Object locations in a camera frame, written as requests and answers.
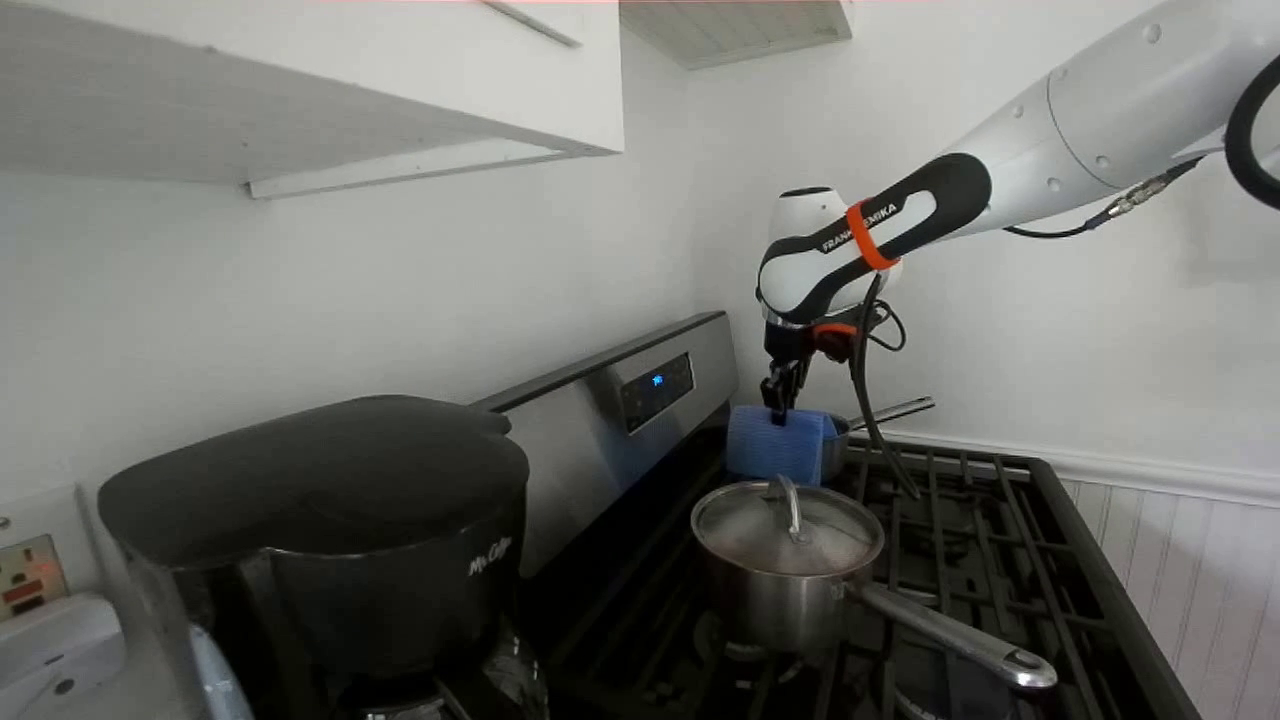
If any black gas stove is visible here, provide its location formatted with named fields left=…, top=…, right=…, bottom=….
left=491, top=315, right=1199, bottom=720

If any white wall cabinet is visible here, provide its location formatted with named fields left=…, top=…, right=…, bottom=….
left=0, top=0, right=624, bottom=199

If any steel pot with lid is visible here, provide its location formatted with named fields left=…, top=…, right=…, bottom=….
left=687, top=479, right=1055, bottom=690

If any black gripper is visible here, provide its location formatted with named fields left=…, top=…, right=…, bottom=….
left=760, top=320, right=861, bottom=411

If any black coffee maker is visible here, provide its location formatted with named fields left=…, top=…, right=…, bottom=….
left=95, top=395, right=548, bottom=720

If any wall power outlet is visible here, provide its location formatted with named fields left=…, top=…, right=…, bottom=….
left=0, top=537, right=68, bottom=619

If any blue paper towel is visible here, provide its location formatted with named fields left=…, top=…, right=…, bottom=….
left=727, top=402, right=841, bottom=482

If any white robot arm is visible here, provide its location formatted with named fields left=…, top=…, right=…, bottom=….
left=757, top=0, right=1280, bottom=418

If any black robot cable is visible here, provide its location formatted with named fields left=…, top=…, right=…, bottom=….
left=844, top=270, right=913, bottom=446

